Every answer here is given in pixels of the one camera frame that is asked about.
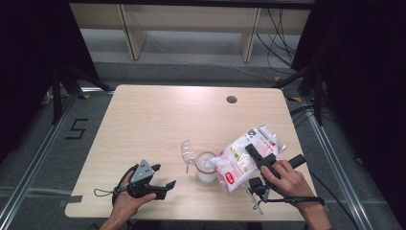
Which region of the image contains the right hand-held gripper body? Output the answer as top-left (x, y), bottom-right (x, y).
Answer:
top-left (243, 152), bottom-right (307, 216)

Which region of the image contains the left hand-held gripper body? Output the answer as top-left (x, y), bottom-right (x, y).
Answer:
top-left (125, 158), bottom-right (168, 201)

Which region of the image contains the white and pink plastic bag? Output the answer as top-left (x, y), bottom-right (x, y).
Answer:
top-left (214, 125), bottom-right (287, 195)

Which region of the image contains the clear hinged jar lid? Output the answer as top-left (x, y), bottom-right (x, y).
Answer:
top-left (180, 138), bottom-right (197, 168)

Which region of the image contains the clear glass jar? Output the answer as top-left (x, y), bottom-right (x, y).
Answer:
top-left (194, 149), bottom-right (222, 184)

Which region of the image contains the person's right hand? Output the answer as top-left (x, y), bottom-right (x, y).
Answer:
top-left (260, 159), bottom-right (316, 209)

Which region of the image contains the person's left hand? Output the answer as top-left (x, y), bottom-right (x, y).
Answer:
top-left (109, 172), bottom-right (158, 224)

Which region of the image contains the grey tape strip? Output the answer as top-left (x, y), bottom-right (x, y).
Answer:
top-left (57, 195), bottom-right (83, 208)

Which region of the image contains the black metal stand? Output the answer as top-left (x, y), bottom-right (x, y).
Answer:
top-left (271, 67), bottom-right (324, 127)
top-left (50, 63), bottom-right (112, 127)

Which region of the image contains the black curtain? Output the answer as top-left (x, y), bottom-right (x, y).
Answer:
top-left (291, 0), bottom-right (406, 229)
top-left (0, 0), bottom-right (100, 164)

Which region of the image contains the light wooden shelf unit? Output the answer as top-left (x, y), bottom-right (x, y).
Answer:
top-left (68, 3), bottom-right (313, 63)

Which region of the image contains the black left gripper strap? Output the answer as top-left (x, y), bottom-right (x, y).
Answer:
top-left (93, 163), bottom-right (141, 205)

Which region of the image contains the black gripper strap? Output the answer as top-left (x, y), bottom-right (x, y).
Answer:
top-left (263, 195), bottom-right (326, 207)
top-left (93, 163), bottom-right (141, 205)

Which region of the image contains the black right gripper strap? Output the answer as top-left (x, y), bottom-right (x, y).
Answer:
top-left (263, 195), bottom-right (326, 207)

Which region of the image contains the aluminium floor rail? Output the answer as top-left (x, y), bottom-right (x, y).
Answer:
top-left (0, 91), bottom-right (79, 226)
top-left (301, 95), bottom-right (375, 230)

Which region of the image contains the black floor cable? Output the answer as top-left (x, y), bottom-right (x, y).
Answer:
top-left (308, 170), bottom-right (363, 230)

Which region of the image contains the bundle of black cables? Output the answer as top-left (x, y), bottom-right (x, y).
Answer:
top-left (255, 8), bottom-right (300, 69)

